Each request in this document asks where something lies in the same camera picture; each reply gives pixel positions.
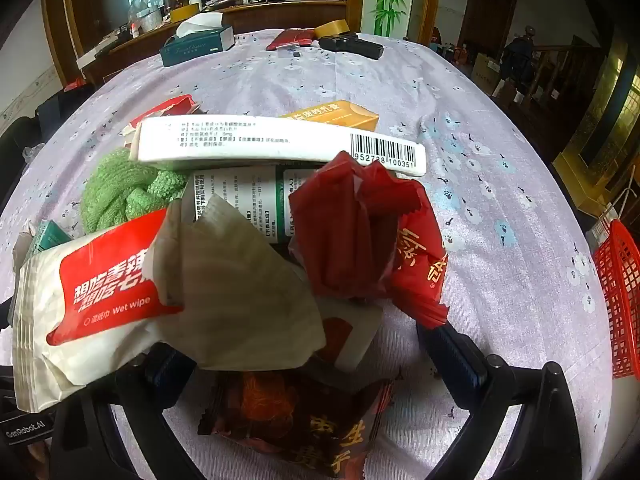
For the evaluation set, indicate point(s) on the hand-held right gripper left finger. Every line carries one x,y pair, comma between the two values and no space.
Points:
165,377

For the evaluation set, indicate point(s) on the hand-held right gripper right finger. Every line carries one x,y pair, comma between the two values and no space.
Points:
457,360

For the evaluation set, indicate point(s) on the red snack wrapper gold print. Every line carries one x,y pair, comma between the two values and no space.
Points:
417,265

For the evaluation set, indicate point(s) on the white red wet wipe packet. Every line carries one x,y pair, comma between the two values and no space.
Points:
110,285

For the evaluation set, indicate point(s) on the dark brown snack wrapper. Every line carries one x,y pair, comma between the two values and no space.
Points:
280,410

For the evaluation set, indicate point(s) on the red plastic basket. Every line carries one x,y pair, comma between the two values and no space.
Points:
620,285

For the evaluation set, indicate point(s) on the white red paper packet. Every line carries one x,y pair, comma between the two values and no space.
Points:
360,330

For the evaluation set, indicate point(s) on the crumpled beige paper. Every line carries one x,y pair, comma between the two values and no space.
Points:
240,285

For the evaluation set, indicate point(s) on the crumpled red plastic wrapper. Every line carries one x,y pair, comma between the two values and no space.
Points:
345,230

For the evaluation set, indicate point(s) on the small teal box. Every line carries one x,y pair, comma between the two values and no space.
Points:
47,237

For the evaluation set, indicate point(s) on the green towel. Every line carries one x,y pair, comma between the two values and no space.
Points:
115,185

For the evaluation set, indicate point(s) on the green white medicine box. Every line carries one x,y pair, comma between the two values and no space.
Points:
235,190

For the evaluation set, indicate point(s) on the long white medicine box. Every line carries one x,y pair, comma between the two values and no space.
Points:
250,142

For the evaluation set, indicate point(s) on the orange box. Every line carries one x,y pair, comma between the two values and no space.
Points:
350,115

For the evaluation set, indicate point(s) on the torn red box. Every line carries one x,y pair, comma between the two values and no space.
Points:
170,107

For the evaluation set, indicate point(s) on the golden pillar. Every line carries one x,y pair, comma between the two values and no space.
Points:
600,125

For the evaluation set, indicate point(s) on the cardboard box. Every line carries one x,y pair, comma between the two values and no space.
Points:
487,72

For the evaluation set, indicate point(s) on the dark chair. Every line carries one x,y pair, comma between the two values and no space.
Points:
55,110

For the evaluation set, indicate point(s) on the red plastic bag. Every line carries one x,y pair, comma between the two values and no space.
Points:
75,84

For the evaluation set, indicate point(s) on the dark hanging jacket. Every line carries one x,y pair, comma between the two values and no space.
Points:
517,55

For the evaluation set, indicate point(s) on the teal tissue box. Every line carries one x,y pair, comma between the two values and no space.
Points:
195,50

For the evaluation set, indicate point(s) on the black device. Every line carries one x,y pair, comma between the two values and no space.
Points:
355,46

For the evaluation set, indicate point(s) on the wooden door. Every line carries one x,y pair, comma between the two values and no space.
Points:
490,15

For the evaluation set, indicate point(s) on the yellow tape roll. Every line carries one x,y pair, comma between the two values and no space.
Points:
332,29

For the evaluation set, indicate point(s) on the flat red packet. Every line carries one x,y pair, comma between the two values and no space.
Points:
290,39

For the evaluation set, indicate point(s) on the yellow box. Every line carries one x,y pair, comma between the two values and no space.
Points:
187,12

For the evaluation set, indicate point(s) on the wooden sideboard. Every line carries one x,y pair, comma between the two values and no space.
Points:
260,15

